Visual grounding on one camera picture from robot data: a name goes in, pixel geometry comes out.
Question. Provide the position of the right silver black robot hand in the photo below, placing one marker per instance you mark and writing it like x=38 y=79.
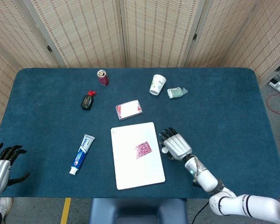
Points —
x=178 y=145

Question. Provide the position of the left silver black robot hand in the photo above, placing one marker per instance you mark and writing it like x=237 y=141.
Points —
x=0 y=172

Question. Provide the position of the pink patterned card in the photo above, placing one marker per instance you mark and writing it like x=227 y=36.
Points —
x=143 y=149

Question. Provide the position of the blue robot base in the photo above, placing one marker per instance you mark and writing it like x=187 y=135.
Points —
x=135 y=211

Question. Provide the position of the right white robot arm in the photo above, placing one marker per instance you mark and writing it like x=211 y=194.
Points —
x=207 y=178

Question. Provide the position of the white rectangular board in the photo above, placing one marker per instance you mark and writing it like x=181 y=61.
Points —
x=135 y=172

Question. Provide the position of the white shoe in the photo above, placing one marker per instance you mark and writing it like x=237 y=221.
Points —
x=5 y=205

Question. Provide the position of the blue felt table cloth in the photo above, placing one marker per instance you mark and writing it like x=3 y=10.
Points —
x=224 y=116

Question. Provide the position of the red stamp pad case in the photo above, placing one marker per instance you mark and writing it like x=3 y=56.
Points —
x=129 y=110

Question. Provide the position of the white paper cup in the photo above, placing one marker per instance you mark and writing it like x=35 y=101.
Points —
x=157 y=84

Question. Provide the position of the blue white toothpaste tube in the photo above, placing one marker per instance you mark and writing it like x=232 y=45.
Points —
x=81 y=155

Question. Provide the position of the black ink bottle red cap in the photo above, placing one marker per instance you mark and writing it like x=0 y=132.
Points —
x=87 y=103

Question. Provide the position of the red soda can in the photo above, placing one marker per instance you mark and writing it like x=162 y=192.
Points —
x=102 y=79

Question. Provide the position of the brass screen hinge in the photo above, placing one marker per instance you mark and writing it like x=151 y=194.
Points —
x=49 y=48
x=195 y=37

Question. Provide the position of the woven folding screen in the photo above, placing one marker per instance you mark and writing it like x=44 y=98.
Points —
x=84 y=30

